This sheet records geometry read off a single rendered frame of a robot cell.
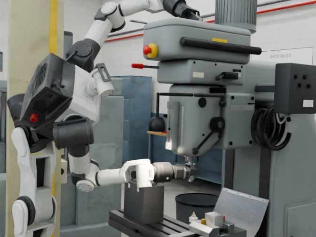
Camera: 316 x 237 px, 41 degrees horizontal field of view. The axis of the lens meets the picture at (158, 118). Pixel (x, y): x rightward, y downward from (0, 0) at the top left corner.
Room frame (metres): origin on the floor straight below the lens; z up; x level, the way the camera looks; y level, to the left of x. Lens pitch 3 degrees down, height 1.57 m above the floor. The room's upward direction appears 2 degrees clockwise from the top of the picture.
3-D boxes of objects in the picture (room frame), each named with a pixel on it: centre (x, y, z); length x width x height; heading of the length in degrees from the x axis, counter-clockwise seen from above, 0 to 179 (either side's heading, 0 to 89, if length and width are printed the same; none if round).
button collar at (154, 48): (1.77, 0.03, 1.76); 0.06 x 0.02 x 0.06; 35
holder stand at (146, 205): (2.17, 0.06, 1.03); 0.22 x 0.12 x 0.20; 31
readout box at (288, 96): (1.80, -0.59, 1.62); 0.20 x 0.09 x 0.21; 125
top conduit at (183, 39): (1.80, -0.27, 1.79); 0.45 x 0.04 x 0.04; 125
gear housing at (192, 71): (1.92, -0.19, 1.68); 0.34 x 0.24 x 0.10; 125
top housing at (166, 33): (1.91, -0.17, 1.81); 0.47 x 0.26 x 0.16; 125
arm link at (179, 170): (1.86, -0.07, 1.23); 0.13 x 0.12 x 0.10; 25
